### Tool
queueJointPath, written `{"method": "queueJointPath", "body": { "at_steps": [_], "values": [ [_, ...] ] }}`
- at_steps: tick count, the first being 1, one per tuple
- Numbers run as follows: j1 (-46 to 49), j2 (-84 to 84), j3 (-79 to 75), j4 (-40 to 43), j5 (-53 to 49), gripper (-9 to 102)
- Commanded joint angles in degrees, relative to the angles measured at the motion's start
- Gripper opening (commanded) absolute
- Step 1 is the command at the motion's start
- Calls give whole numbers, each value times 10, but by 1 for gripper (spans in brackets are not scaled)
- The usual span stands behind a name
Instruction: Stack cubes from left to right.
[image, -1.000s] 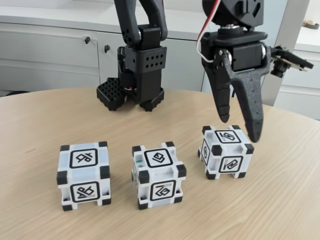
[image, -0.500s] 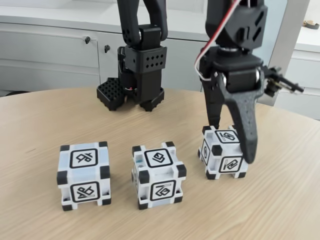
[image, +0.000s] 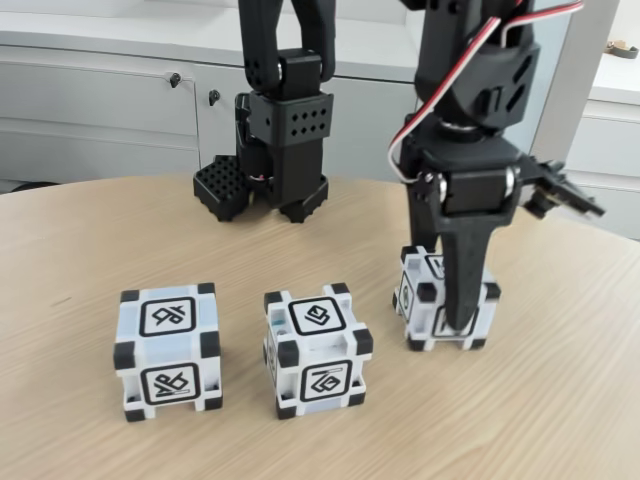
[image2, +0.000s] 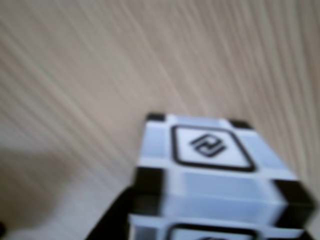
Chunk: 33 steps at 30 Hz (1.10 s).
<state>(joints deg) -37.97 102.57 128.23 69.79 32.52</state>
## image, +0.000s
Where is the white cube zigzag-diamond symbol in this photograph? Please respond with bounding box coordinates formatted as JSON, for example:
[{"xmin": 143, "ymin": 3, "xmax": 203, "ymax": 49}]
[{"xmin": 391, "ymin": 244, "xmax": 502, "ymax": 354}]

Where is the white cube crossed-lines symbol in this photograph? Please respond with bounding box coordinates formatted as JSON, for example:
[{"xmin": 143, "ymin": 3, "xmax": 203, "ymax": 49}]
[{"xmin": 113, "ymin": 282, "xmax": 224, "ymax": 425}]

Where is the white cube stacked-layers symbol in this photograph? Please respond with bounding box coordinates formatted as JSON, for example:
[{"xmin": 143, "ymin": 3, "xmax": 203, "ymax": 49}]
[{"xmin": 263, "ymin": 283, "xmax": 374, "ymax": 420}]

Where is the white drawer cabinet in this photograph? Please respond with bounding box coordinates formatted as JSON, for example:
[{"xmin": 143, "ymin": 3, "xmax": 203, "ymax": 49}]
[{"xmin": 547, "ymin": 47, "xmax": 640, "ymax": 241}]

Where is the white pillar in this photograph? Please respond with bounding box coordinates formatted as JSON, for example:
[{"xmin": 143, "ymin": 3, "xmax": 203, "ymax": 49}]
[{"xmin": 519, "ymin": 0, "xmax": 621, "ymax": 214}]

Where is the bare circuit board camera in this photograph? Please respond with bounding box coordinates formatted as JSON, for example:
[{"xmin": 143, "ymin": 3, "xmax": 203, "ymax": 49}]
[{"xmin": 519, "ymin": 157, "xmax": 607, "ymax": 221}]

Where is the olive wrist band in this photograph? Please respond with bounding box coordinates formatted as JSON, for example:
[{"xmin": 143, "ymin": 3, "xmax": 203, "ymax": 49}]
[{"xmin": 606, "ymin": 38, "xmax": 640, "ymax": 57}]

